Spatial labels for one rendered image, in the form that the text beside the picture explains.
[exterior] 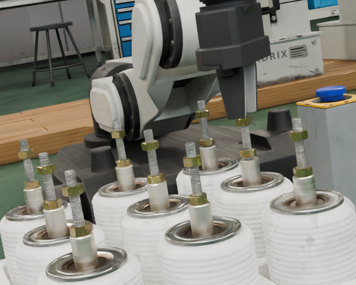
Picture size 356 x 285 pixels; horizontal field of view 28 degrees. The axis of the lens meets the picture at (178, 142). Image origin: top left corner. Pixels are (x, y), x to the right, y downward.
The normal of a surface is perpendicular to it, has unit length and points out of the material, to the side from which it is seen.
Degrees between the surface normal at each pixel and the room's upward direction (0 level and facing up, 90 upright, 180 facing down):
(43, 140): 90
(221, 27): 90
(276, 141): 45
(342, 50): 90
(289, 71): 90
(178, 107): 73
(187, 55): 135
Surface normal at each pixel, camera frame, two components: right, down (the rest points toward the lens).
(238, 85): -0.45, 0.24
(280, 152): 0.15, -0.59
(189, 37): 0.37, 0.39
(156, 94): 0.32, 0.87
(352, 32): -0.93, 0.21
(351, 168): 0.38, 0.12
